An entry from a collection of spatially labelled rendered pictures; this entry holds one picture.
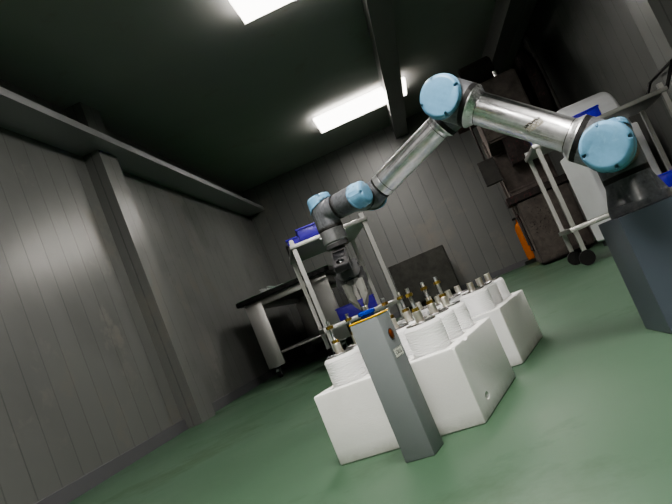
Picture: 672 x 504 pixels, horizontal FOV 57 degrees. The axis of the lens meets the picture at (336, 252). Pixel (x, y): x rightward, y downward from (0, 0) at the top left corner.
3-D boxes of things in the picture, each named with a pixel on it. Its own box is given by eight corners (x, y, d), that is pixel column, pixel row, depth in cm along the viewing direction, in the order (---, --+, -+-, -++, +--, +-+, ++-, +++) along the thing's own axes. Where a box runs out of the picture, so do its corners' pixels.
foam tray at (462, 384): (516, 376, 171) (489, 316, 173) (486, 423, 136) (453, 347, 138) (395, 415, 188) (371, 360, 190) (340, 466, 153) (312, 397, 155)
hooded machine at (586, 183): (685, 217, 516) (618, 78, 529) (619, 244, 523) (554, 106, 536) (657, 224, 579) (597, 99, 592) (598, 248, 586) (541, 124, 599)
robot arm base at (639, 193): (659, 199, 163) (643, 165, 164) (682, 191, 148) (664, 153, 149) (604, 222, 165) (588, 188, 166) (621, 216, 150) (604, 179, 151)
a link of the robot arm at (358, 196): (372, 178, 185) (342, 194, 190) (355, 178, 175) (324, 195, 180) (382, 202, 184) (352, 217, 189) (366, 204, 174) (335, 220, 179)
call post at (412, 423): (444, 443, 134) (388, 310, 137) (435, 455, 128) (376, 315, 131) (416, 451, 137) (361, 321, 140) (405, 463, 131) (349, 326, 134)
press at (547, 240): (640, 228, 625) (535, 6, 650) (532, 272, 638) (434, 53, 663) (603, 237, 757) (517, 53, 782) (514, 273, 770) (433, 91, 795)
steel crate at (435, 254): (463, 291, 901) (443, 247, 908) (467, 292, 801) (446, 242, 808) (410, 312, 910) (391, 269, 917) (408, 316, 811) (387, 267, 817)
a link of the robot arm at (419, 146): (468, 76, 179) (358, 192, 200) (456, 70, 169) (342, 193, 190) (495, 104, 176) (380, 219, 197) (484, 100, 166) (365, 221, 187)
